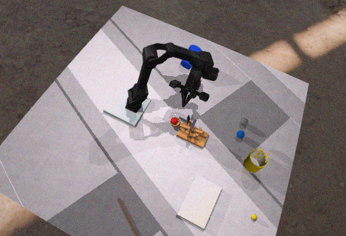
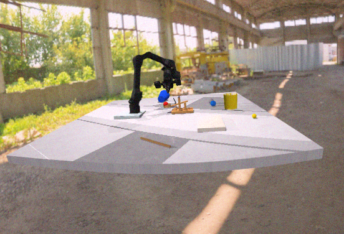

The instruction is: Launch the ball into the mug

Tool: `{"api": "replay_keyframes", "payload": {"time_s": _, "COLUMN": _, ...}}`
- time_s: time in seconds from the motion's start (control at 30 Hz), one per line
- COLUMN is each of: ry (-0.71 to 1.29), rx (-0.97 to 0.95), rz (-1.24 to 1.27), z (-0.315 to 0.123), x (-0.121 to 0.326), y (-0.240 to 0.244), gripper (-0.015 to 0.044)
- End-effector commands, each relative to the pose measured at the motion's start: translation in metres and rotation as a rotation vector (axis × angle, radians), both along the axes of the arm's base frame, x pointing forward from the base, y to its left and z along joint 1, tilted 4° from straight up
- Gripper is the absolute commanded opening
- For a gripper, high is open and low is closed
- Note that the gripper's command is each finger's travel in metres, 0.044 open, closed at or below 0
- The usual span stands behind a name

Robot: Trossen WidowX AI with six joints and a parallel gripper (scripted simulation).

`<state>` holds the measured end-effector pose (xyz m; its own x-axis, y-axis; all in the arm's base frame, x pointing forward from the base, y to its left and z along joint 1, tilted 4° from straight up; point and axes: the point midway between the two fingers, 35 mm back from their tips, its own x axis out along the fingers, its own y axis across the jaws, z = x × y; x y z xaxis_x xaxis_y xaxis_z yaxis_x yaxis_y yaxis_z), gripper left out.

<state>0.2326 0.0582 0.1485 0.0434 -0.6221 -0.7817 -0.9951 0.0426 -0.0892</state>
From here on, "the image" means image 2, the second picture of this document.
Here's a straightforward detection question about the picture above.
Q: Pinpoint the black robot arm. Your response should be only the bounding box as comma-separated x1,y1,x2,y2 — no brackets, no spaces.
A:
128,52,181,114

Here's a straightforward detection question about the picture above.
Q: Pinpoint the yellow open cylinder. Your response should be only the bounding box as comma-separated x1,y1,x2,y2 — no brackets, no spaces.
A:
224,93,237,111

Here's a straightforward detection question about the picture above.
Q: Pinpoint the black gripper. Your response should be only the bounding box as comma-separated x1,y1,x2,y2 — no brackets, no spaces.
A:
154,73,181,93

